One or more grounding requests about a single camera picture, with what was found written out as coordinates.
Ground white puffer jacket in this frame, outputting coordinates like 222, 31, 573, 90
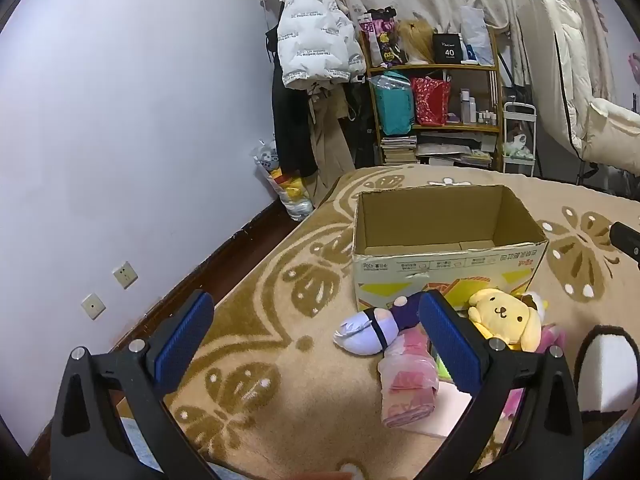
276, 0, 368, 92

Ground pink plastic-wrapped packet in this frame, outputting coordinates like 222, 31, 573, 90
377, 330, 441, 428

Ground teal bag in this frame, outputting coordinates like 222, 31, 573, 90
372, 72, 416, 136

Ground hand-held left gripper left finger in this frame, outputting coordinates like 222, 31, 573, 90
50, 289, 221, 480

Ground blonde wig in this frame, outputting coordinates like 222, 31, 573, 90
397, 19, 436, 63

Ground black and white plush slipper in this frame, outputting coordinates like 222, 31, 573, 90
572, 325, 640, 413

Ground white wall socket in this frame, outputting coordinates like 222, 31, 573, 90
112, 261, 138, 291
81, 292, 107, 321

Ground white trolley cart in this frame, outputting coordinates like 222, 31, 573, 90
501, 102, 542, 177

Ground white-haired plush doll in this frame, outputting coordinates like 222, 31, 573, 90
333, 296, 426, 356

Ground row of cosmetic bottles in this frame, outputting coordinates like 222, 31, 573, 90
459, 89, 498, 127

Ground black paper box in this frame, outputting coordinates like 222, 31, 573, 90
432, 33, 463, 64

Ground red patterned bag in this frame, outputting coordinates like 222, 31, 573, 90
411, 77, 452, 127

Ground dark hanging clothes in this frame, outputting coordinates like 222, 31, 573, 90
270, 35, 321, 178

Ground yellow wooden shelf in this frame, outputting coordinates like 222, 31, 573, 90
362, 25, 506, 173

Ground stack of books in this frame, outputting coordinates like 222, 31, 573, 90
380, 135, 418, 165

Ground cardboard box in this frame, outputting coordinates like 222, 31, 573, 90
351, 184, 550, 314

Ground purple black printed bag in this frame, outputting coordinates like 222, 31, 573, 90
360, 7, 403, 68

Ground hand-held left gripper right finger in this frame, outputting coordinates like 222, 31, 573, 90
414, 290, 587, 480

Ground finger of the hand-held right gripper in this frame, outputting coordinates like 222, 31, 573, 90
609, 221, 640, 262

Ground white plastic bag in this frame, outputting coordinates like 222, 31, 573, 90
460, 5, 495, 66

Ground yellow dog plush toy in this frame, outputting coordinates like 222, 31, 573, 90
467, 287, 546, 353

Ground clear bag of snacks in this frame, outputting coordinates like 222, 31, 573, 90
252, 140, 315, 222

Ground person's blue jeans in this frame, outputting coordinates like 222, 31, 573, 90
120, 412, 168, 473

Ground beige floral carpet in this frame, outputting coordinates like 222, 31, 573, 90
107, 165, 640, 480

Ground stack of papers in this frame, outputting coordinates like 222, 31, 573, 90
417, 142, 494, 167

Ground beige hanging trousers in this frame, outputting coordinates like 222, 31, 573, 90
305, 85, 358, 202

